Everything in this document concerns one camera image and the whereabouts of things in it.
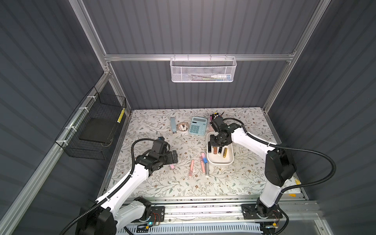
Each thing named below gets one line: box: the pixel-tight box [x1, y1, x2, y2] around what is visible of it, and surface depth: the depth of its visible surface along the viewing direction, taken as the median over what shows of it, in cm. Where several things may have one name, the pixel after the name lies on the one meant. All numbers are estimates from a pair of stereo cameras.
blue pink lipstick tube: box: [200, 151, 208, 164], surface depth 93 cm
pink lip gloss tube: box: [188, 159, 195, 177], surface depth 91 cm
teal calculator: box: [188, 116, 208, 136], surface depth 110 cm
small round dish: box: [176, 121, 190, 133], surface depth 110 cm
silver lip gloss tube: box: [205, 162, 210, 176], surface depth 90 cm
